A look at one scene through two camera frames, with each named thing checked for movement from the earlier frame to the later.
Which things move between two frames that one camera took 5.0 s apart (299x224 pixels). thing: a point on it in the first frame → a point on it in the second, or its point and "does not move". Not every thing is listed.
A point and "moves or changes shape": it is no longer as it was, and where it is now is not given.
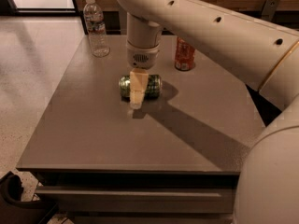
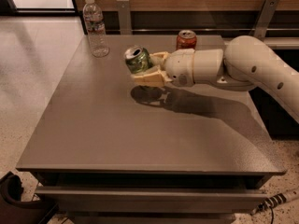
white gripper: (142, 57) → (178, 65)
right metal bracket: (270, 8) does not move
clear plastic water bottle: (94, 21) does not move
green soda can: (153, 90) moves or changes shape
